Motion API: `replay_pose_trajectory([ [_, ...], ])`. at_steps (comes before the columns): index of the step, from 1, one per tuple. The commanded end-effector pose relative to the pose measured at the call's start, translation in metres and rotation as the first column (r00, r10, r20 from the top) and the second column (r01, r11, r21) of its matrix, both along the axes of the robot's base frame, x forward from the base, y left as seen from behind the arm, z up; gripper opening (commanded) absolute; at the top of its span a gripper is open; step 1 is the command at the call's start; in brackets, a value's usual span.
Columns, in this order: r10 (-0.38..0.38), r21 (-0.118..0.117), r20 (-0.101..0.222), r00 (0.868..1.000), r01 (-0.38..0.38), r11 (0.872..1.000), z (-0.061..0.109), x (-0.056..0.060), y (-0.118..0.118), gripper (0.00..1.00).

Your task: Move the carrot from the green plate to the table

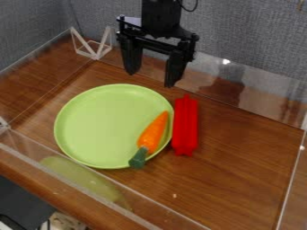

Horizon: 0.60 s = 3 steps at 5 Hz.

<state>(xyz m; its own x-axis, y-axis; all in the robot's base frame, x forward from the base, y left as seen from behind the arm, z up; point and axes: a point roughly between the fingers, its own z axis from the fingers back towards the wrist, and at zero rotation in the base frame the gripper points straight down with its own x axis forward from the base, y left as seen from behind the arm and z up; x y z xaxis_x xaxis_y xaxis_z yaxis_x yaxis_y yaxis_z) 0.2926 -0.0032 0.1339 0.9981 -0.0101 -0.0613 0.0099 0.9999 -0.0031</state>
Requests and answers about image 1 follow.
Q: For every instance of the green plastic plate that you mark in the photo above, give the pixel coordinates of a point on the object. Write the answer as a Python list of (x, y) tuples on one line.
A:
[(100, 122)]

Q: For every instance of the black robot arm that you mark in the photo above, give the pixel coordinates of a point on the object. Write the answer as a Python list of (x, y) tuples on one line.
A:
[(162, 14)]

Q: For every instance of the orange toy carrot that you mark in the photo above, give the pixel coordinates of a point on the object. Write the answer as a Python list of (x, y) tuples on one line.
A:
[(148, 140)]

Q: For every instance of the clear acrylic enclosure wall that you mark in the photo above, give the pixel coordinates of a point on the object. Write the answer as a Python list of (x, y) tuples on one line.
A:
[(243, 182)]

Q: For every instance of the red ridged plastic block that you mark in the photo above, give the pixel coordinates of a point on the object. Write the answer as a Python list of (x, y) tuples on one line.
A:
[(184, 126)]

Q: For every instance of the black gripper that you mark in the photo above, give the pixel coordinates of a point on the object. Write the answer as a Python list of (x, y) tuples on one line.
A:
[(172, 41)]

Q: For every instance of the clear acrylic corner bracket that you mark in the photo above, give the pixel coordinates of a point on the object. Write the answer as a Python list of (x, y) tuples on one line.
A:
[(89, 48)]

